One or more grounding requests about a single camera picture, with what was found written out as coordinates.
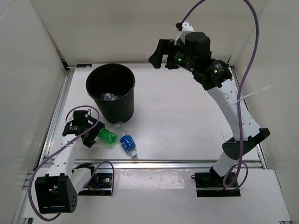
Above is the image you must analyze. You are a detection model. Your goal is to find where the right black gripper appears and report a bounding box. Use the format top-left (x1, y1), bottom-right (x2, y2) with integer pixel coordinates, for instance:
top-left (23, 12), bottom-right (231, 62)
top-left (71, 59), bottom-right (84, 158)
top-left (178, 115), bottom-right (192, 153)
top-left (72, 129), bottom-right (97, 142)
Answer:
top-left (148, 39), bottom-right (198, 74)

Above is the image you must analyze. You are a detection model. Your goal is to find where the green soda bottle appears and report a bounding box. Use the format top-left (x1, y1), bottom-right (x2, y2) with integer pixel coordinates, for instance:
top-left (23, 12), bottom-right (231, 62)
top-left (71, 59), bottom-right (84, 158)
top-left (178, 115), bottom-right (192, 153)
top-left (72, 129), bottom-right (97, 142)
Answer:
top-left (97, 128), bottom-right (117, 147)

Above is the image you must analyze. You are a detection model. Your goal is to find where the clear bottle white label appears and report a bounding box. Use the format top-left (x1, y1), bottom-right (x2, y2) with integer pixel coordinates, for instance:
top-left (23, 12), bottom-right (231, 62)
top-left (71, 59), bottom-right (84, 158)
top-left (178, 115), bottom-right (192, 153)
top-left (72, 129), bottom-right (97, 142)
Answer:
top-left (100, 92), bottom-right (120, 101)

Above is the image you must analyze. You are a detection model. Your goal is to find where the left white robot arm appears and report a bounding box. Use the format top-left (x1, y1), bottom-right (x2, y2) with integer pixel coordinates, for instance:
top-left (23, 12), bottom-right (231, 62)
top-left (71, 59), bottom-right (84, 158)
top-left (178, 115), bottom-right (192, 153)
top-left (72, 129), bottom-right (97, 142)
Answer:
top-left (35, 110), bottom-right (105, 214)

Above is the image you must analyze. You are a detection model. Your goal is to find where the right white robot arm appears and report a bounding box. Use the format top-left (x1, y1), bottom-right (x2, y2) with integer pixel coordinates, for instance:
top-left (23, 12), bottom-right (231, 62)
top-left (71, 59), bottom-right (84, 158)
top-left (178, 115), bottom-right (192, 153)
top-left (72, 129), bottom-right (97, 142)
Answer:
top-left (149, 32), bottom-right (270, 187)

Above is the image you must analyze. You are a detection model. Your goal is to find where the black plastic bin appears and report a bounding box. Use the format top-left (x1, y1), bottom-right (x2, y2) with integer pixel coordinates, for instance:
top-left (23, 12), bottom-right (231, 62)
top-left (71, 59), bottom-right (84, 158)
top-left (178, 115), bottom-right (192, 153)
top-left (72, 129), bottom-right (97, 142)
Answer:
top-left (85, 63), bottom-right (135, 123)

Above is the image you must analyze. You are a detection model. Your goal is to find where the clear crushed bottle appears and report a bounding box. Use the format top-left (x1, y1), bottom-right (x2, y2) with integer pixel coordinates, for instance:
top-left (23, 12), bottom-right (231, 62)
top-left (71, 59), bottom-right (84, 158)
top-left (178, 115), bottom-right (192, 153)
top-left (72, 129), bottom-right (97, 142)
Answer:
top-left (114, 121), bottom-right (124, 130)

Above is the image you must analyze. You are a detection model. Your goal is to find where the blue label water bottle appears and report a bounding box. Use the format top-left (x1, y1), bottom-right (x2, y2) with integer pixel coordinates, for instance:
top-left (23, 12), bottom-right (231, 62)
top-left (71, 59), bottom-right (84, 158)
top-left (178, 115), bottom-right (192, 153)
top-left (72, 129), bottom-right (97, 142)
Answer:
top-left (120, 134), bottom-right (138, 158)

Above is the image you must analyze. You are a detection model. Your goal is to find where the left blue label sticker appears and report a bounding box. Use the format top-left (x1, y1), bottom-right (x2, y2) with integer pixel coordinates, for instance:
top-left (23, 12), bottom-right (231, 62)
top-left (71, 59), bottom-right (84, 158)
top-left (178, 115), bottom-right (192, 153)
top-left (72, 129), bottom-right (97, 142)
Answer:
top-left (76, 64), bottom-right (92, 68)

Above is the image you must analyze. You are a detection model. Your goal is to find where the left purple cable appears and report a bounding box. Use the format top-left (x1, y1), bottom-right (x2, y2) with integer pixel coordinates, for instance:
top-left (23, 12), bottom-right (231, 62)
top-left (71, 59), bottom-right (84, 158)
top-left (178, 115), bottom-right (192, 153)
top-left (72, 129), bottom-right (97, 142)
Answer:
top-left (29, 105), bottom-right (115, 221)

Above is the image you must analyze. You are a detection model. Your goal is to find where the left aluminium rail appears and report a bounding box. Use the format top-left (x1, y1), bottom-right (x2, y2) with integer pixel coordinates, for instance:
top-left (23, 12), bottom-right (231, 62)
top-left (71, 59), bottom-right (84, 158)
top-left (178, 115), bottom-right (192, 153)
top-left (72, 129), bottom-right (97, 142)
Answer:
top-left (34, 67), bottom-right (75, 170)

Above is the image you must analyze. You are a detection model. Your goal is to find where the aluminium rail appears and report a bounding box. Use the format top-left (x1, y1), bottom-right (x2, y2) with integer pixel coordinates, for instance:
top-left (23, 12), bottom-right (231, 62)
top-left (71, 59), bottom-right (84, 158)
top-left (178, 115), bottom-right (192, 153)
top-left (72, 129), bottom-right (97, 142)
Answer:
top-left (34, 67), bottom-right (75, 170)
top-left (72, 159), bottom-right (264, 169)
top-left (230, 66), bottom-right (268, 169)

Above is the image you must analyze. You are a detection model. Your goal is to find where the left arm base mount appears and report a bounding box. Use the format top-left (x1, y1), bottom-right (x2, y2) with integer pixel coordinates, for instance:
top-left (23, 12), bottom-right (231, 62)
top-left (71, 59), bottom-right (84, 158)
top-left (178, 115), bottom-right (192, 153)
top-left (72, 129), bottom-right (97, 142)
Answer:
top-left (78, 172), bottom-right (114, 196)

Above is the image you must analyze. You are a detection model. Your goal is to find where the front aluminium rail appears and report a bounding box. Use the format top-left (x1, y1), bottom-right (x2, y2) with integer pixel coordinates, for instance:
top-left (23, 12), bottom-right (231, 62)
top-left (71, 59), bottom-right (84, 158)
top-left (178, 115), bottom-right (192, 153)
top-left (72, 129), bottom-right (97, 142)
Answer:
top-left (72, 159), bottom-right (264, 169)

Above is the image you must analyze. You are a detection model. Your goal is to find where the white cable tie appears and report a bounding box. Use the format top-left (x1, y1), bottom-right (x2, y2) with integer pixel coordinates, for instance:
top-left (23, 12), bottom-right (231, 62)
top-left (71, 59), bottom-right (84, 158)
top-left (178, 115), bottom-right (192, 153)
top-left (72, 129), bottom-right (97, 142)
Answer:
top-left (221, 84), bottom-right (273, 109)

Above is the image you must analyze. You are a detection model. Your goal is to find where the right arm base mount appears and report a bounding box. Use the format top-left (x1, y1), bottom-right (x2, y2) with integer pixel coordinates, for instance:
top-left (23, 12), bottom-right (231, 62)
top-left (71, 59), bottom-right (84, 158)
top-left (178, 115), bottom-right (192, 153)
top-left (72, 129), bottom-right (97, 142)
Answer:
top-left (191, 173), bottom-right (241, 197)

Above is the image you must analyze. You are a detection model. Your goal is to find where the right aluminium rail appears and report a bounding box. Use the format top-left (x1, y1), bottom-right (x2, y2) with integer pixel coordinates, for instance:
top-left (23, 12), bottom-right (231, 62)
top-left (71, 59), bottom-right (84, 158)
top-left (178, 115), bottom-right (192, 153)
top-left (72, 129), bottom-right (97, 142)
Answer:
top-left (230, 66), bottom-right (268, 169)

